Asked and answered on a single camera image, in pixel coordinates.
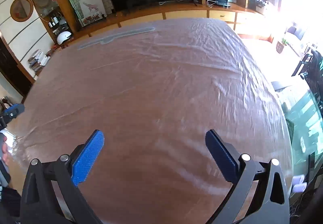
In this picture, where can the stack of books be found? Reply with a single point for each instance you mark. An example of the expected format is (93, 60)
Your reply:
(38, 60)

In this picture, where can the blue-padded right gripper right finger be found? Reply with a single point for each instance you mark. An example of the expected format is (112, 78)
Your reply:
(258, 193)

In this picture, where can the white horse picture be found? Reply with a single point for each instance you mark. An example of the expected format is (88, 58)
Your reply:
(93, 10)

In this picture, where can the long wooden tv cabinet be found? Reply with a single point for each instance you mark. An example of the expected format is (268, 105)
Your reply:
(246, 23)

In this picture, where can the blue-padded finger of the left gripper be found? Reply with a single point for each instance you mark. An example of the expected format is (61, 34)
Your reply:
(13, 111)

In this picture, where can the round wooden framed mirror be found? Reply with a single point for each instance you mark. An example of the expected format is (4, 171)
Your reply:
(21, 10)

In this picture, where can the glass top side table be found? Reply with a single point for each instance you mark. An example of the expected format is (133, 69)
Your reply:
(304, 122)

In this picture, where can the white dome lamp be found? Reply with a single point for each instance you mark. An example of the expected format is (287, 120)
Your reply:
(63, 36)

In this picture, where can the small potted plant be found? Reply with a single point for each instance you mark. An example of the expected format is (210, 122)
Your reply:
(281, 44)

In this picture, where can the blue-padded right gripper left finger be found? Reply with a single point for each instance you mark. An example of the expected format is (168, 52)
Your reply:
(51, 194)

